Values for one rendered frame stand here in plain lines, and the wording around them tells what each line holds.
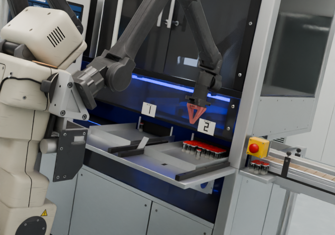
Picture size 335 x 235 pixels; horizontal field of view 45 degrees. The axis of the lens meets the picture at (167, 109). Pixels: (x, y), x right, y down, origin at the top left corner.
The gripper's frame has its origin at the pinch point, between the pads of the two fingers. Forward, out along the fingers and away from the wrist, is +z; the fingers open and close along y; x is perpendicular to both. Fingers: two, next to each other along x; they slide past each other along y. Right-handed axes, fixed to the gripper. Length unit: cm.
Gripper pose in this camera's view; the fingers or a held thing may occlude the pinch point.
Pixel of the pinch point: (192, 121)
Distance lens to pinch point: 156.8
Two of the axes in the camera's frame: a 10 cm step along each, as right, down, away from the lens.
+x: -8.1, -2.3, 5.4
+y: 5.2, 1.5, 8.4
